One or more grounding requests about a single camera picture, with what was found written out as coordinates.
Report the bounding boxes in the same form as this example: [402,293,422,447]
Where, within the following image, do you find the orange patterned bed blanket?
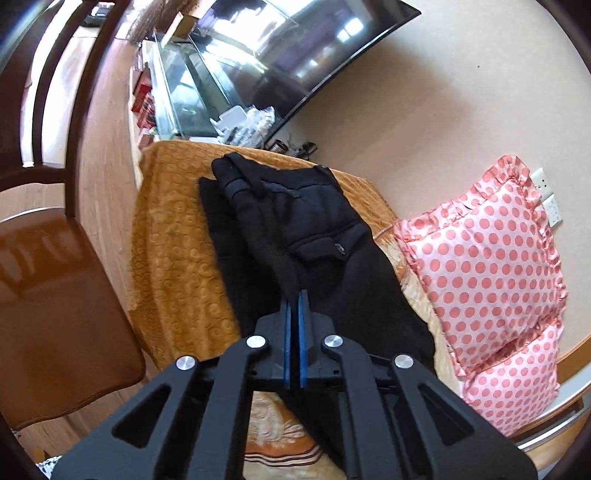
[128,140,461,479]

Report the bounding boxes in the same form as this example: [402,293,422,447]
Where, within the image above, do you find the black flat screen television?
[191,0,421,140]

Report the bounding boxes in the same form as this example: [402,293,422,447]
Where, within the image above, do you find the glass top tv cabinet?
[140,31,284,148]

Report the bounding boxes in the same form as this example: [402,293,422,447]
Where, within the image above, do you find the black pants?
[198,153,436,370]

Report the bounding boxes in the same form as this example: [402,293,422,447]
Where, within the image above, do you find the pink polka dot pillow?
[394,155,568,380]
[463,321,563,437]

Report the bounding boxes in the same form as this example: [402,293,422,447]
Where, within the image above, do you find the dark wooden chair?
[1,1,145,431]

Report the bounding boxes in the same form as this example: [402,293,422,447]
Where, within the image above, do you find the white wall socket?
[531,168,563,228]

